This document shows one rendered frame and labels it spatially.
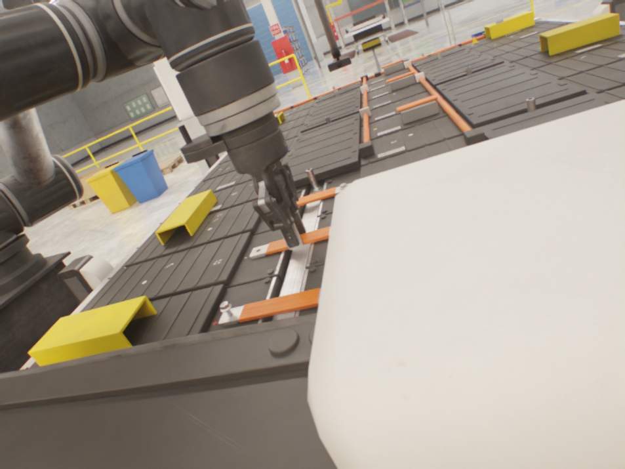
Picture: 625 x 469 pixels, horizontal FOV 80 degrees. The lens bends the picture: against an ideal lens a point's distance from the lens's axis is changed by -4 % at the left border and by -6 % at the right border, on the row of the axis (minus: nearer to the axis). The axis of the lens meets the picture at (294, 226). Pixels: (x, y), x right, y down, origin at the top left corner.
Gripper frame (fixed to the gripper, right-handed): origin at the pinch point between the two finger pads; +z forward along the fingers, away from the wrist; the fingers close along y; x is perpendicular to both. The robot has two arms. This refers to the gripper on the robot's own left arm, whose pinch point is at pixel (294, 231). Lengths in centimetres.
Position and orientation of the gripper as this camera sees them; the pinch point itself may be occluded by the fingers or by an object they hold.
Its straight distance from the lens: 55.6
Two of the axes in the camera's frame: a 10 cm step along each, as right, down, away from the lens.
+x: -9.2, 2.6, 3.0
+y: 1.5, -4.8, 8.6
